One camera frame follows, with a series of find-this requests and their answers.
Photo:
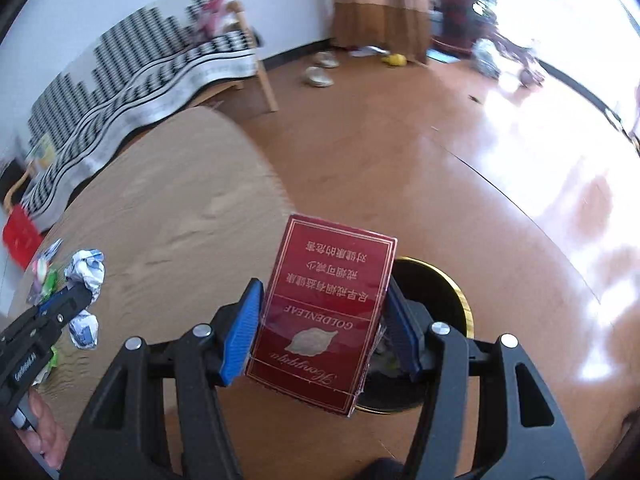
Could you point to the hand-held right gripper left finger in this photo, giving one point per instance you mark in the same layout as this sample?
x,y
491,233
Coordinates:
x,y
240,335

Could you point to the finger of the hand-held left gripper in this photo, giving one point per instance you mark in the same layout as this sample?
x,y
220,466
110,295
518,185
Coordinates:
x,y
65,315
52,301

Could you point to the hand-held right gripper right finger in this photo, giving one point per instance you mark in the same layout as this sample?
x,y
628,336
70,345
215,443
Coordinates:
x,y
405,335

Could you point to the green yellow wrapper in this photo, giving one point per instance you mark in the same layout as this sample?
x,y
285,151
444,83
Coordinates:
x,y
46,367

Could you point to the blue white wrapper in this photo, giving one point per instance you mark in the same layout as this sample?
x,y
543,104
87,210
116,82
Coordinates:
x,y
86,272
84,330

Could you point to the colourful snack wrapper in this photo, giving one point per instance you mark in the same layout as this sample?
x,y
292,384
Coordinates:
x,y
47,260

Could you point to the black trash bin gold rim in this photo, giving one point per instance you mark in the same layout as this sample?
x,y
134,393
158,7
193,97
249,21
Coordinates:
x,y
450,300

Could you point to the red cigarette box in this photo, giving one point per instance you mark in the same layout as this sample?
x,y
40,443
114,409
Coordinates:
x,y
325,320

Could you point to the person's left hand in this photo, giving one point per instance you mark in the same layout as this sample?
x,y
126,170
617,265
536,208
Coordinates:
x,y
47,435

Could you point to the red plastic bear chair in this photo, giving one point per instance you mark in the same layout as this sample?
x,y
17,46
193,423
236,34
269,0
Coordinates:
x,y
20,237

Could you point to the children's picture book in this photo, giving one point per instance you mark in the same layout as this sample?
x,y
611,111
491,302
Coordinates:
x,y
42,152

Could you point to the striped black-white sofa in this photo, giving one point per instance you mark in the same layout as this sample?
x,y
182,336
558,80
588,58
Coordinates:
x,y
140,85

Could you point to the wooden sofa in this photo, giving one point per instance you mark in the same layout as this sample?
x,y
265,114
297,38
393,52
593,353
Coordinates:
x,y
260,75

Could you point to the beige slipper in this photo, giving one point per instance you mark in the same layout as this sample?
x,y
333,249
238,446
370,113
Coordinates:
x,y
326,60
319,77

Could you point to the yellow toy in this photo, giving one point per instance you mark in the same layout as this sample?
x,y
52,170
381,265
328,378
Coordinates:
x,y
395,61

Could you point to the white plastic bag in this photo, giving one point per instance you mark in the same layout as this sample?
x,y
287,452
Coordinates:
x,y
486,60

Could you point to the child tricycle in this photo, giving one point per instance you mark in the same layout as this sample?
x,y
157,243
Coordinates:
x,y
522,57

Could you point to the pink cartoon cushion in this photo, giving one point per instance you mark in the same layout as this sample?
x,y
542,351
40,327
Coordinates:
x,y
210,15

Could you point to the potted plant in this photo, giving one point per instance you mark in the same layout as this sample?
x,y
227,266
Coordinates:
x,y
460,15

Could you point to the brown patterned curtain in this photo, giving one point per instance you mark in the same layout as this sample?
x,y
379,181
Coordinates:
x,y
380,10

